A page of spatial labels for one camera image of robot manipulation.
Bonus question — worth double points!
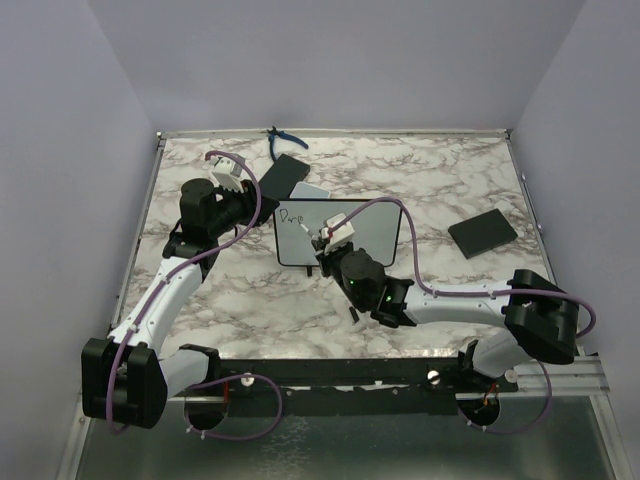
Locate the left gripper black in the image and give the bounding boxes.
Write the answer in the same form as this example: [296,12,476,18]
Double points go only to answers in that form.
[209,177,280,238]

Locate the black whiteboard marker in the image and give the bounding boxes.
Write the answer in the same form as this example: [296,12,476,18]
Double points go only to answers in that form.
[300,224,318,239]

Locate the black marker cap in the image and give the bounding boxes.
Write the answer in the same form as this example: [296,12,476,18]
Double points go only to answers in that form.
[349,306,360,325]

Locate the small whiteboard black frame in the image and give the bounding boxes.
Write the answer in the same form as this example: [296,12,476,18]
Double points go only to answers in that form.
[274,199,402,267]

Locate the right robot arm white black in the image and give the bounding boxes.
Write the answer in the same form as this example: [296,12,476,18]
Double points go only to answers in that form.
[312,240,579,391]

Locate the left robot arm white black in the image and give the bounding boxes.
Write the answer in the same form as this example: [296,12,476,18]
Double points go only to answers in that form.
[81,179,278,434]

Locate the black rectangular box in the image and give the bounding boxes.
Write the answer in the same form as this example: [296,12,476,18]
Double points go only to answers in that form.
[259,154,311,201]

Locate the small white square device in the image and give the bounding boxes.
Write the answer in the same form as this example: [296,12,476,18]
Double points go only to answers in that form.
[289,182,331,199]

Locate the black eraser block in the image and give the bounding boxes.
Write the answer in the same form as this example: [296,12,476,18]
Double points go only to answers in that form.
[448,209,518,259]

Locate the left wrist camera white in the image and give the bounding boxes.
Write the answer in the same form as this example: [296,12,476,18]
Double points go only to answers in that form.
[209,152,245,193]

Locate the blue handled pliers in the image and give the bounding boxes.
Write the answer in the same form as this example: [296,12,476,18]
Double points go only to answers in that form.
[266,125,309,162]

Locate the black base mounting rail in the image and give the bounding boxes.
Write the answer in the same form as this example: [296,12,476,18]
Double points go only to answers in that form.
[164,355,501,416]

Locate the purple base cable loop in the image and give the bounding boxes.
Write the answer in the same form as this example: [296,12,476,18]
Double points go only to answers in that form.
[183,374,285,442]

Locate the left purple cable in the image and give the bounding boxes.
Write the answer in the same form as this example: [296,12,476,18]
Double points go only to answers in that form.
[105,149,264,435]

